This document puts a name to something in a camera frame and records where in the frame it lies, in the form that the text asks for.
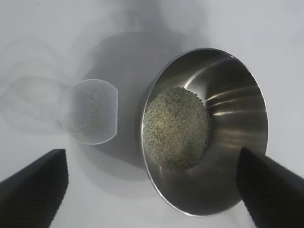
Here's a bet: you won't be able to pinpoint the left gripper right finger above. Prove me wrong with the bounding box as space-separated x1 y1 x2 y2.
236 147 304 228

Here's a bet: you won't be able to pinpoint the stainless steel mixing bowl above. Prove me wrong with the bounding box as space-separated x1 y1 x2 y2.
134 47 270 217

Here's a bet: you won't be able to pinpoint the clear plastic measuring cup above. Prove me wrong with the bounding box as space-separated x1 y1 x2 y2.
57 78 119 145

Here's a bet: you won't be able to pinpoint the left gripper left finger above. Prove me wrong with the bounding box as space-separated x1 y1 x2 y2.
0 148 70 228

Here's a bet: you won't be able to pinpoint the white rice grains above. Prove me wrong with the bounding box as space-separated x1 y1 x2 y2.
142 87 213 172

